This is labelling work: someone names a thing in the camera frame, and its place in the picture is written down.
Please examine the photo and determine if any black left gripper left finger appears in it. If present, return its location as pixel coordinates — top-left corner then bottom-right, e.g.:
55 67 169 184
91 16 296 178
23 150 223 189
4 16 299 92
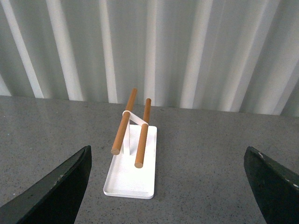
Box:
0 146 92 224

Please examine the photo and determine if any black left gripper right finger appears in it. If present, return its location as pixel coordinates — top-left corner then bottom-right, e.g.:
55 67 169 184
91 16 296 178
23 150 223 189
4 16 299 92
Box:
244 147 299 224

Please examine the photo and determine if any white towel rack with wooden bars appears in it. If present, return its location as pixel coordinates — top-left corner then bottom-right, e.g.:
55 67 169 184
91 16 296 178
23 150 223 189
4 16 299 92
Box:
103 88 157 199

